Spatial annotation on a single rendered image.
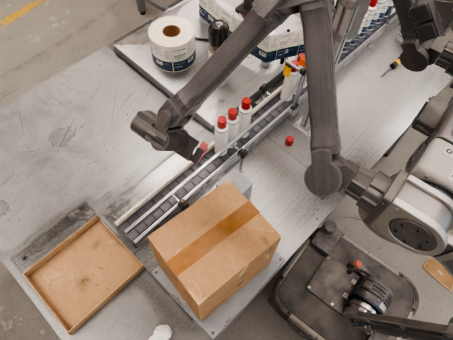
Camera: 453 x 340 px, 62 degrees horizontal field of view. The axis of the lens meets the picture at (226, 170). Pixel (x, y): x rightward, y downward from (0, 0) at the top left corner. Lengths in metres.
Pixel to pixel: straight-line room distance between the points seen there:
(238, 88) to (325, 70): 0.94
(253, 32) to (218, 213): 0.52
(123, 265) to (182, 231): 0.36
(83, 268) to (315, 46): 1.04
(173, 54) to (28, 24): 2.17
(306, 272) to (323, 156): 1.29
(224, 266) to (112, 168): 0.71
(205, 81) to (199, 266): 0.49
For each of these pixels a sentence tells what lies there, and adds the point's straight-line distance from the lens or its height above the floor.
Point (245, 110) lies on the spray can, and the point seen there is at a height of 1.05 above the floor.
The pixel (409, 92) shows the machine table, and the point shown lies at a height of 0.83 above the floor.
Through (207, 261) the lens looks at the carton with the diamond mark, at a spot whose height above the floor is 1.12.
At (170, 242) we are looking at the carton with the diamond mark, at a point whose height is 1.12.
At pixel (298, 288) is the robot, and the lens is 2.00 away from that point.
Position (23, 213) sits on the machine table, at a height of 0.83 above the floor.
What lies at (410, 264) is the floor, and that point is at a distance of 2.51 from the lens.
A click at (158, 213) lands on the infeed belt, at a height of 0.88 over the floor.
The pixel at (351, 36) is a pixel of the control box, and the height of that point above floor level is 1.30.
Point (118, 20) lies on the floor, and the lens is 3.54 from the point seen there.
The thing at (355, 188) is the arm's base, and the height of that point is 1.47.
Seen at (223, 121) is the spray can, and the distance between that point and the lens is 1.34.
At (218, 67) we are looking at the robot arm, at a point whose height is 1.51.
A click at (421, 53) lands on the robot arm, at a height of 1.46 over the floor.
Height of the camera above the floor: 2.14
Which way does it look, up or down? 60 degrees down
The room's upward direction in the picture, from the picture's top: 4 degrees clockwise
